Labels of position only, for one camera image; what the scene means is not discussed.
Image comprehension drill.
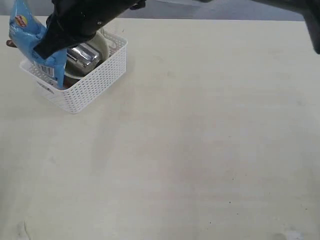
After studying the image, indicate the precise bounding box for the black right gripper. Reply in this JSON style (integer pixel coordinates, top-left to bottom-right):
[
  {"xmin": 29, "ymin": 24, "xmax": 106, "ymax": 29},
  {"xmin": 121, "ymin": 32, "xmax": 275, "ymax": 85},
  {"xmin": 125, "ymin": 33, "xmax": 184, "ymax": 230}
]
[{"xmin": 33, "ymin": 0, "xmax": 146, "ymax": 60}]

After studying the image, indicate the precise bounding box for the blue chips bag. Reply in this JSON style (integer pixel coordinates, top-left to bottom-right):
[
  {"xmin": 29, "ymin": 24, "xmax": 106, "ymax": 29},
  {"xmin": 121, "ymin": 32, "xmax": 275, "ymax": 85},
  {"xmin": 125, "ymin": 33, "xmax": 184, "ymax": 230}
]
[{"xmin": 9, "ymin": 0, "xmax": 67, "ymax": 88}]

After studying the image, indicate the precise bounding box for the stainless steel cup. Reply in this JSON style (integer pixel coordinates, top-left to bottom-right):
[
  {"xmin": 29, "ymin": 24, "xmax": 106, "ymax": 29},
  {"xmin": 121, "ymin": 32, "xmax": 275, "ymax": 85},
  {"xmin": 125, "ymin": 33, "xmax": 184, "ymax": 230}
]
[{"xmin": 67, "ymin": 43, "xmax": 103, "ymax": 74}]

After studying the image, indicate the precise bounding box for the reddish brown wooden spoon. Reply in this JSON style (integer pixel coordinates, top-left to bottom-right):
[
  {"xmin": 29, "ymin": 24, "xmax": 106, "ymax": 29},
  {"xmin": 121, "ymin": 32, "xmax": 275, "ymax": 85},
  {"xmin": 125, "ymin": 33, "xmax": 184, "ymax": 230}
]
[{"xmin": 6, "ymin": 39, "xmax": 17, "ymax": 48}]

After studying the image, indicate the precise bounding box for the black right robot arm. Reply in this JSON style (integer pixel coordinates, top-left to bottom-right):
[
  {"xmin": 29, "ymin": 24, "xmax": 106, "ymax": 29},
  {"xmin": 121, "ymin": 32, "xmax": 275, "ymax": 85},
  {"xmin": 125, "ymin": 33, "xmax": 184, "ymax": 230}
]
[{"xmin": 46, "ymin": 0, "xmax": 320, "ymax": 54}]

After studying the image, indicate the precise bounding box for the white ceramic bowl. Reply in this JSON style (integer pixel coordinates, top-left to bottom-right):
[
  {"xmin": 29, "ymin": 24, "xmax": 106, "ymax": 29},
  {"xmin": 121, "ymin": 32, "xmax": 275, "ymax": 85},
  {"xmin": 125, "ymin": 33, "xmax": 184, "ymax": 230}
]
[{"xmin": 64, "ymin": 32, "xmax": 109, "ymax": 80}]

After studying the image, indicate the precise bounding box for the white woven plastic basket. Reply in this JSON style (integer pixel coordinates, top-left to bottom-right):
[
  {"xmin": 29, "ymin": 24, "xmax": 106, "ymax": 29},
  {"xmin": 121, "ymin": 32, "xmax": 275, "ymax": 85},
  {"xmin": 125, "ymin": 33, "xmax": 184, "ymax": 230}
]
[{"xmin": 20, "ymin": 29, "xmax": 128, "ymax": 114}]

